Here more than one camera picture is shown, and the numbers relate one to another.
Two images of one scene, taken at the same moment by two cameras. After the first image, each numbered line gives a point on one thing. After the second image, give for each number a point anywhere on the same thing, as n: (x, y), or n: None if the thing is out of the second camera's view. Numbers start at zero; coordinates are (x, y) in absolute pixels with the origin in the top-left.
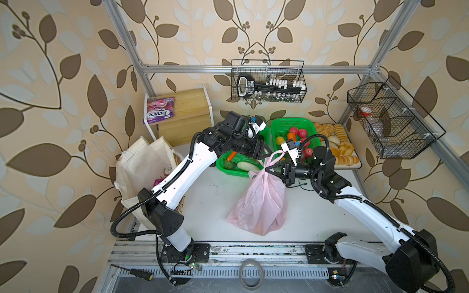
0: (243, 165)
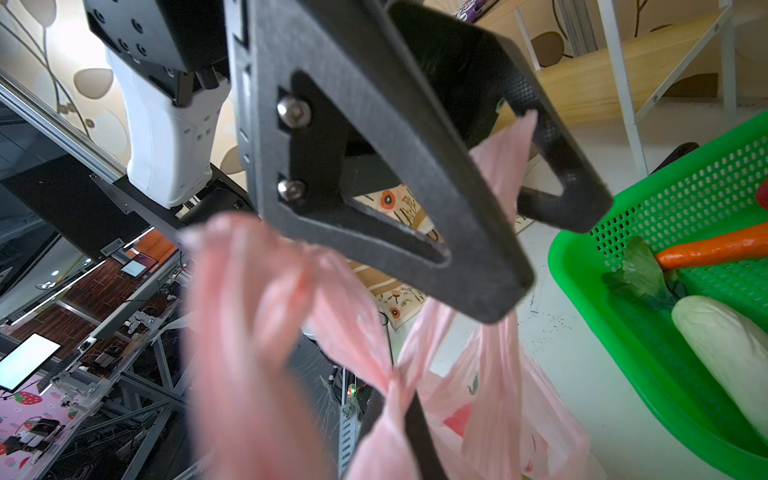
0: (737, 348)
